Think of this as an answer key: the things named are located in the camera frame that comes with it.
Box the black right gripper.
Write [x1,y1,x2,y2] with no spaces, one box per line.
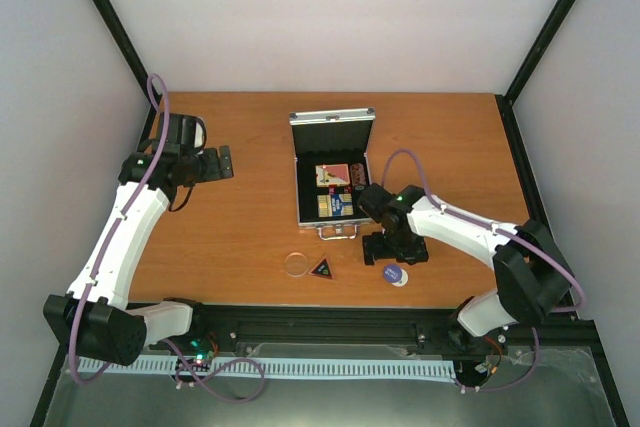
[364,230,429,264]

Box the purple round blind button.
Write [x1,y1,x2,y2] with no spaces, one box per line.
[383,264,403,283]

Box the white round button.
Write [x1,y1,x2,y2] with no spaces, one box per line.
[391,268,409,287]

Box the blue gold card deck box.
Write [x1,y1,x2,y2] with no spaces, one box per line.
[317,193,354,218]

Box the red yellow card deck box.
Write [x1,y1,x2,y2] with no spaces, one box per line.
[315,164,350,187]

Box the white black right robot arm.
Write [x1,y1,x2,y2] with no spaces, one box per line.
[358,184,577,337]

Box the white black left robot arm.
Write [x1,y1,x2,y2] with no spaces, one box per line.
[43,114,233,366]

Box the red black triangular chip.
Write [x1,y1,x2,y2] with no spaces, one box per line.
[307,256,334,280]

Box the brown poker chip stack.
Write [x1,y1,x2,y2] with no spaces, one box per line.
[350,163,367,190]

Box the clear round dealer button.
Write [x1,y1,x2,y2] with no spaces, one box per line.
[284,252,310,278]

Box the aluminium poker case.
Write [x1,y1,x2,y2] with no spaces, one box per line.
[289,107,376,241]

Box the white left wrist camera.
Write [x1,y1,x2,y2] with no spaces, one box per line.
[194,117,207,150]

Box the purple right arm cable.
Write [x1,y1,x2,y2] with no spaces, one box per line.
[380,149,586,394]

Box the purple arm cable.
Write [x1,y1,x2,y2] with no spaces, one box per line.
[67,73,267,403]
[380,149,586,394]

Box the black aluminium frame rail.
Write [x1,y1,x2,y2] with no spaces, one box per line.
[75,303,599,365]

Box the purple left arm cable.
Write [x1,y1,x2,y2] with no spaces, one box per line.
[67,73,267,403]

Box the light blue cable duct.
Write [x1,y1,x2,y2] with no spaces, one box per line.
[77,355,456,383]

